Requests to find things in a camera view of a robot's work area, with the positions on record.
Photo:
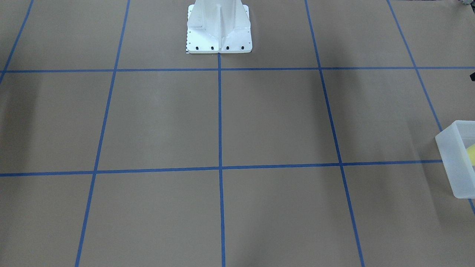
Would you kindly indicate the yellow plastic cup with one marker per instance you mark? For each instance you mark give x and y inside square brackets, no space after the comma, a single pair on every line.
[471,154]

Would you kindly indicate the clear plastic storage box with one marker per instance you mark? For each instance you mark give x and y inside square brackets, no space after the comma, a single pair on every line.
[452,143]

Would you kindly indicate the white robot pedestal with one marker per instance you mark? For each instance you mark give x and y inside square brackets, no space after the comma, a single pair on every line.
[218,26]

